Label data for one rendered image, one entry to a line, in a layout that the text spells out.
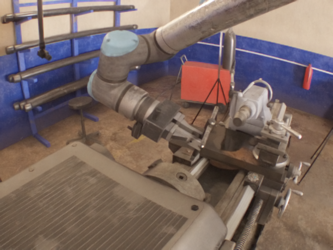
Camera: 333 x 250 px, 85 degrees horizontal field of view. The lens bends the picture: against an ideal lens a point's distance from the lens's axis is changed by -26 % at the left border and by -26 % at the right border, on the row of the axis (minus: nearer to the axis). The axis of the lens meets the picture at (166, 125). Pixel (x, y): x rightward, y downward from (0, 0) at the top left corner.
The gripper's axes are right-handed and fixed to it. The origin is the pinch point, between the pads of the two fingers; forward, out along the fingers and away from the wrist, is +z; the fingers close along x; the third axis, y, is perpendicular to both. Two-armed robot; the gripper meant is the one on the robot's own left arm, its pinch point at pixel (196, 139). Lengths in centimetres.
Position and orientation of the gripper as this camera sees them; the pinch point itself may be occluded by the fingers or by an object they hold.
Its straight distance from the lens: 63.0
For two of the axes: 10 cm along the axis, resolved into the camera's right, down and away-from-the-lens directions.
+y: 3.4, -7.3, -6.0
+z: 8.6, 4.9, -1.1
